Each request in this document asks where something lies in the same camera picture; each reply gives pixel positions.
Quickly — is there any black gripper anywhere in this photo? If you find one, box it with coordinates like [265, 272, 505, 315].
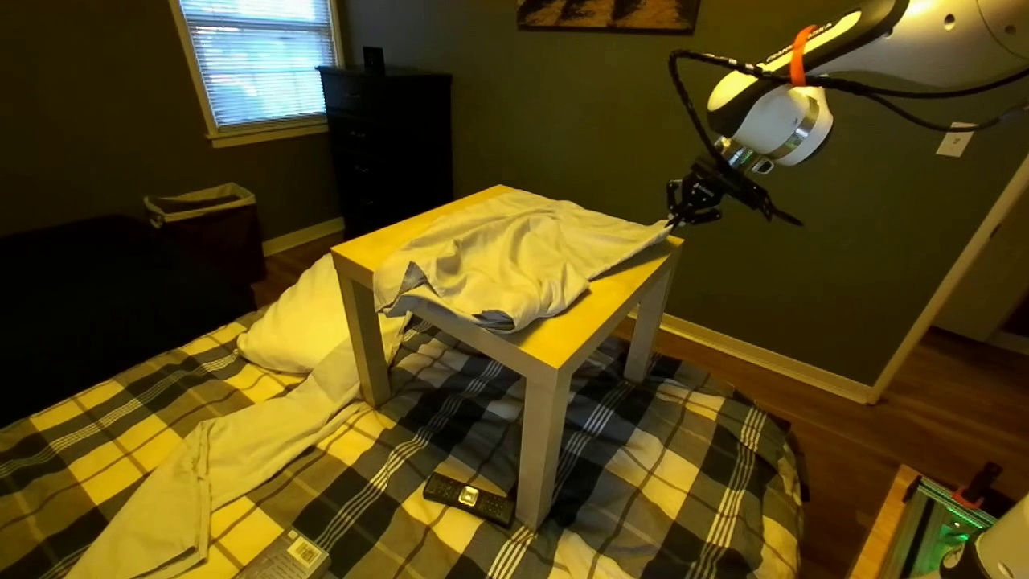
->
[667, 162, 750, 224]

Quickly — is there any light grey cloth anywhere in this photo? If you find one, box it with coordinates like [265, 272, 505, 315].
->
[372, 198, 668, 333]

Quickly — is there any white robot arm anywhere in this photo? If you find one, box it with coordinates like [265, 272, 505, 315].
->
[667, 0, 1029, 229]

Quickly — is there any light wooden side table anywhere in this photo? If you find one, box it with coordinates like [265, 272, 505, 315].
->
[330, 188, 683, 526]

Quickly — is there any plaid yellow black bedspread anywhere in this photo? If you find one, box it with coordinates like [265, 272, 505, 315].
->
[0, 326, 804, 579]

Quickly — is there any black dresser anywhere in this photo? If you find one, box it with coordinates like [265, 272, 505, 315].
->
[318, 60, 453, 238]

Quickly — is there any black remote control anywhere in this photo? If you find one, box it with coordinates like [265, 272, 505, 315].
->
[423, 473, 516, 526]

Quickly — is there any green box at corner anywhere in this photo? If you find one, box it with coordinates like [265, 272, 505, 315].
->
[850, 462, 1029, 579]

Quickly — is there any white pillow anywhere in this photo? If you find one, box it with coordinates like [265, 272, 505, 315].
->
[239, 254, 347, 372]

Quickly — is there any dark laundry hamper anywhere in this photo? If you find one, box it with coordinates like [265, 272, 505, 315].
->
[144, 182, 265, 282]

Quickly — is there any beige sheet on bed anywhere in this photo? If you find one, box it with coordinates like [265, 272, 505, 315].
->
[67, 315, 359, 579]

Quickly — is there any framed wall picture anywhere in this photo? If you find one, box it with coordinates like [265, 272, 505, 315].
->
[517, 0, 700, 33]

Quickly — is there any white light switch plate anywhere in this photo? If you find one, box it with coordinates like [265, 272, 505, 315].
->
[937, 123, 975, 159]

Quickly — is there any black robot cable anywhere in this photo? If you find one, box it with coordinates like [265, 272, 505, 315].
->
[667, 46, 1029, 232]

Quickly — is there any window with white frame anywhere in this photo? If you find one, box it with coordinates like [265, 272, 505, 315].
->
[167, 0, 344, 149]

